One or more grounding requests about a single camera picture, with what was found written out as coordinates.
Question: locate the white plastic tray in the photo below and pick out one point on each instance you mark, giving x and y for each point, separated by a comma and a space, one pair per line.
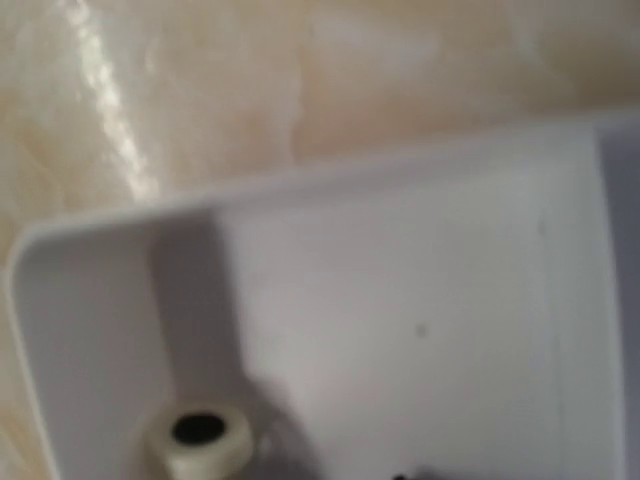
465, 309

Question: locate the white chess piece in tray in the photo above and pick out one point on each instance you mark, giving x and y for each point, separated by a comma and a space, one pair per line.
199, 440

